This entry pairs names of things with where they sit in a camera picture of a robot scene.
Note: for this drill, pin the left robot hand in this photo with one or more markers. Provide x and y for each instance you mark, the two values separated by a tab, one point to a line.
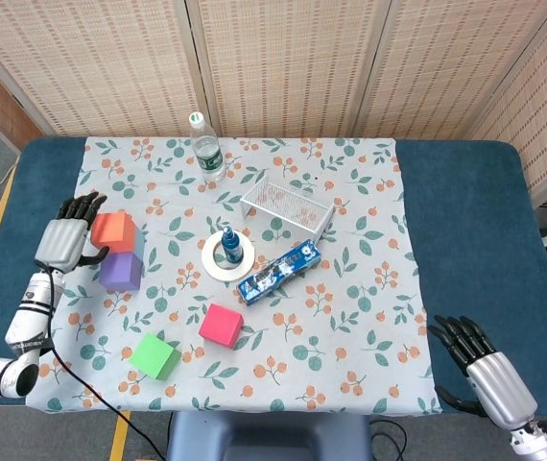
62	242

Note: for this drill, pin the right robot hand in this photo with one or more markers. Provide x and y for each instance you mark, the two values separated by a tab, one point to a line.
501	389

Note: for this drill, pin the orange foam block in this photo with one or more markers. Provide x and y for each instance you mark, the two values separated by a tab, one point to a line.
112	230

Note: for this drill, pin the purple foam block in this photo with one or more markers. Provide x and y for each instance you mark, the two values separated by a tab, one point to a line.
120	271

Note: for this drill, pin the green foam block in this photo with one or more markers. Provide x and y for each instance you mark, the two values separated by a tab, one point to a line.
153	355

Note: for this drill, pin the pink foam block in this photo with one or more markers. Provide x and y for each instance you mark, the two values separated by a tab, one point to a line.
221	324

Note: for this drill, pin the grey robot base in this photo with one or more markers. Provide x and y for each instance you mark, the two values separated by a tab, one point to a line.
268	437

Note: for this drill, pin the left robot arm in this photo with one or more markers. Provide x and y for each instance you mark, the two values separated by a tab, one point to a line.
29	317

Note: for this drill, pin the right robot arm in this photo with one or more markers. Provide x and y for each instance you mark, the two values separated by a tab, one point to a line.
535	442

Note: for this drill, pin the white tape roll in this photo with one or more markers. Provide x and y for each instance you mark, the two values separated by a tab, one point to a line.
216	269

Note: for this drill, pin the dark teal table cover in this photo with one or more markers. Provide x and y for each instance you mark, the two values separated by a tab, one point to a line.
470	230

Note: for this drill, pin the blue spray bottle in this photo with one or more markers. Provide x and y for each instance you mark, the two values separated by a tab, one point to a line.
231	247

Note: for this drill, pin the clear plastic water bottle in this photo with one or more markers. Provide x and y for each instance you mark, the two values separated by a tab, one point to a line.
207	153

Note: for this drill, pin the floral tablecloth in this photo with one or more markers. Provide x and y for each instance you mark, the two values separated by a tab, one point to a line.
302	355

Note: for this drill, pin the blue cookie box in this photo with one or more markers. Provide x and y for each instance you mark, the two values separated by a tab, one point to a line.
273	276

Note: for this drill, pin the white mesh basket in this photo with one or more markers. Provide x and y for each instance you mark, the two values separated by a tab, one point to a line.
285	206

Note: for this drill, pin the bamboo folding screen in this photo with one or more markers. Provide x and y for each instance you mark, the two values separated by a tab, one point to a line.
278	62

